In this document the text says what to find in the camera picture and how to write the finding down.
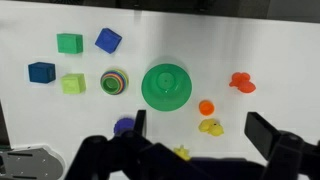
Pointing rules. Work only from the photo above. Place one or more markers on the orange rubber animal toy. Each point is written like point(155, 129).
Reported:
point(242, 82)

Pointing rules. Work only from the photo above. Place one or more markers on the lime green soft cube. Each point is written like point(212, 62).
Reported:
point(73, 83)

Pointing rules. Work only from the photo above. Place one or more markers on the small orange plastic cup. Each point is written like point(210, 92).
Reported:
point(206, 108)

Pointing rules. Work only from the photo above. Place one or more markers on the green plastic bowl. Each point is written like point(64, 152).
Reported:
point(166, 87)

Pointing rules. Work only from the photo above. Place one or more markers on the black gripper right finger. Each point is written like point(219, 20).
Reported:
point(263, 133)

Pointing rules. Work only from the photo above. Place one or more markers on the grey metal mounting plate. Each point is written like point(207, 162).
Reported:
point(30, 163)

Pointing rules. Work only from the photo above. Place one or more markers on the rainbow stacked nesting cups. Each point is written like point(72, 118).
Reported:
point(114, 82)

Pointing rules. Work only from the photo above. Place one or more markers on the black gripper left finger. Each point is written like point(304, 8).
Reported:
point(139, 121)

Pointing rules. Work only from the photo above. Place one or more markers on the purple spiky ball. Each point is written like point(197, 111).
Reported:
point(124, 124)

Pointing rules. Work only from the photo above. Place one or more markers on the yellow star-shaped toy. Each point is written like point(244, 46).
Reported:
point(182, 152)

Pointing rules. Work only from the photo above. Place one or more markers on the yellow rubber duck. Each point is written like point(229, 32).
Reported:
point(211, 127)

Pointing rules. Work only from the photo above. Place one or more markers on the dark navy soft cube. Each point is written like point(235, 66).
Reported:
point(41, 72)

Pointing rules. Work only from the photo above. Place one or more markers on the royal blue soft cube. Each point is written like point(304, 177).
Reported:
point(108, 40)

